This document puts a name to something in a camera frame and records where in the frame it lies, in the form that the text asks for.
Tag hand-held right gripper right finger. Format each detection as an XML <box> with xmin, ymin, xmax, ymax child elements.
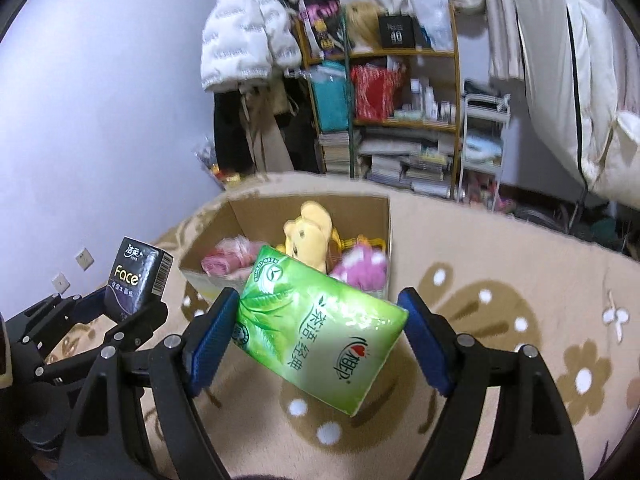
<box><xmin>397</xmin><ymin>287</ymin><xmax>586</xmax><ymax>480</ymax></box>

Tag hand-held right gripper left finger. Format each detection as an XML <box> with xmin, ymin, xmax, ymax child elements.
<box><xmin>57</xmin><ymin>287</ymin><xmax>242</xmax><ymax>480</ymax></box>

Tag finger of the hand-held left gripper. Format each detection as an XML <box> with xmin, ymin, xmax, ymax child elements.
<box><xmin>7</xmin><ymin>290</ymin><xmax>110</xmax><ymax>358</ymax></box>
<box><xmin>44</xmin><ymin>301</ymin><xmax>169</xmax><ymax>382</ymax></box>

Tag black tissue packet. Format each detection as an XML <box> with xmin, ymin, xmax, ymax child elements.
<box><xmin>102</xmin><ymin>236</ymin><xmax>174</xmax><ymax>323</ymax></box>

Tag green tissue packet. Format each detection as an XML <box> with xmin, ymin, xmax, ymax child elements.
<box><xmin>232</xmin><ymin>244</ymin><xmax>410</xmax><ymax>417</ymax></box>

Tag cardboard box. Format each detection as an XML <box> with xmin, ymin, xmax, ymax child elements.
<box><xmin>179</xmin><ymin>195</ymin><xmax>393</xmax><ymax>301</ymax></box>

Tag pink and white plush toy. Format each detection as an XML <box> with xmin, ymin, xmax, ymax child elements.
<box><xmin>330</xmin><ymin>242</ymin><xmax>388</xmax><ymax>293</ymax></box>

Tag beige flower blanket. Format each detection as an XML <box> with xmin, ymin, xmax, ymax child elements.
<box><xmin>45</xmin><ymin>170</ymin><xmax>640</xmax><ymax>480</ymax></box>

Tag yellow plush toy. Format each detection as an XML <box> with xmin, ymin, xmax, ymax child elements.
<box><xmin>282</xmin><ymin>201</ymin><xmax>335</xmax><ymax>273</ymax></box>

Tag colourful snack bags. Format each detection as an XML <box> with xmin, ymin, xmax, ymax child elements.
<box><xmin>192</xmin><ymin>135</ymin><xmax>241</xmax><ymax>191</ymax></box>

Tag pink toys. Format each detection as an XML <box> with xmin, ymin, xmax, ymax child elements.
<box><xmin>462</xmin><ymin>170</ymin><xmax>501</xmax><ymax>206</ymax></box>

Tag stack of books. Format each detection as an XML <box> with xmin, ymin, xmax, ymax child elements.
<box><xmin>317</xmin><ymin>127</ymin><xmax>453</xmax><ymax>198</ymax></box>

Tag black coat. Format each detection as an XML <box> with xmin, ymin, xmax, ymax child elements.
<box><xmin>212</xmin><ymin>90</ymin><xmax>251</xmax><ymax>173</ymax></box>

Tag light blue cloth pack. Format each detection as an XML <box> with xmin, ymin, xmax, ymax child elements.
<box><xmin>465</xmin><ymin>135</ymin><xmax>503</xmax><ymax>161</ymax></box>

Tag beige coat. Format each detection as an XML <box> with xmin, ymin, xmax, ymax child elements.
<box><xmin>240</xmin><ymin>85</ymin><xmax>301</xmax><ymax>176</ymax></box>

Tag green pole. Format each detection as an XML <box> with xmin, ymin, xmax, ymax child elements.
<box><xmin>342</xmin><ymin>15</ymin><xmax>357</xmax><ymax>181</ymax></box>

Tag black chair base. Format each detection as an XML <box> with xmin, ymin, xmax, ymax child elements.
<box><xmin>520</xmin><ymin>202</ymin><xmax>626</xmax><ymax>256</ymax></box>

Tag group of white bottles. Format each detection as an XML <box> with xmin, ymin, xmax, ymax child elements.
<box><xmin>410</xmin><ymin>77</ymin><xmax>458</xmax><ymax>123</ymax></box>

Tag white trolley cart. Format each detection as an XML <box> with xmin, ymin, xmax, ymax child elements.
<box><xmin>459</xmin><ymin>92</ymin><xmax>511</xmax><ymax>206</ymax></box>

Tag red patterned bag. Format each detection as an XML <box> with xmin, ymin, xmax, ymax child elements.
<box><xmin>350</xmin><ymin>62</ymin><xmax>406</xmax><ymax>122</ymax></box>

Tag teal bag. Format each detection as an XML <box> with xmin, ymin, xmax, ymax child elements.
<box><xmin>312</xmin><ymin>60</ymin><xmax>351</xmax><ymax>131</ymax></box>

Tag wooden shelf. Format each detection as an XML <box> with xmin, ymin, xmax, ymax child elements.
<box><xmin>295</xmin><ymin>2</ymin><xmax>463</xmax><ymax>201</ymax></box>

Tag white puffer jacket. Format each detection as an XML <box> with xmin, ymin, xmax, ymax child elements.
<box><xmin>200</xmin><ymin>0</ymin><xmax>302</xmax><ymax>93</ymax></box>

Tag black card box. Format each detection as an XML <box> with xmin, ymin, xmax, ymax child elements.
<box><xmin>377</xmin><ymin>14</ymin><xmax>416</xmax><ymax>50</ymax></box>

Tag blond wig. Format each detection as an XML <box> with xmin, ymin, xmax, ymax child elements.
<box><xmin>345</xmin><ymin>2</ymin><xmax>383</xmax><ymax>51</ymax></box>

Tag clear plastic bag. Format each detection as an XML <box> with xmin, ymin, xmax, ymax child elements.
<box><xmin>407</xmin><ymin>0</ymin><xmax>453</xmax><ymax>51</ymax></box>

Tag black patterned tote bag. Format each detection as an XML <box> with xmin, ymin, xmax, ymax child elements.
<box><xmin>299</xmin><ymin>0</ymin><xmax>346</xmax><ymax>58</ymax></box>

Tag white curtain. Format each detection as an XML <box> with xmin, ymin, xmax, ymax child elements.
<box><xmin>280</xmin><ymin>0</ymin><xmax>640</xmax><ymax>201</ymax></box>

